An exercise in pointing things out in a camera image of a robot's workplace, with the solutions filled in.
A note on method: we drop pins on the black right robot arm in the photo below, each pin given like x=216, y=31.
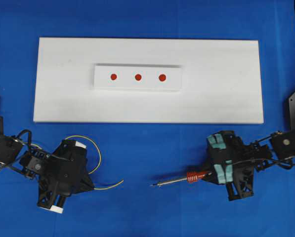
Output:
x=281, y=144

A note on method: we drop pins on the blue table cloth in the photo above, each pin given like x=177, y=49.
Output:
x=141, y=154

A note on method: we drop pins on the red handled soldering iron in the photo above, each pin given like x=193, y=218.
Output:
x=191, y=177

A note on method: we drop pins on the red dot mark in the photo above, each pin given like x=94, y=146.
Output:
x=162, y=77
x=113, y=76
x=138, y=77

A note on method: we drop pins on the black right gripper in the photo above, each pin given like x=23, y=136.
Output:
x=232, y=163

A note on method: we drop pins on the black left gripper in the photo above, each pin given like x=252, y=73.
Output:
x=60, y=174

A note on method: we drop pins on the small raised white plate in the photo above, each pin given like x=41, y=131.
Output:
x=126, y=81

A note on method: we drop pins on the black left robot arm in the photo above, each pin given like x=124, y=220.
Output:
x=13, y=148

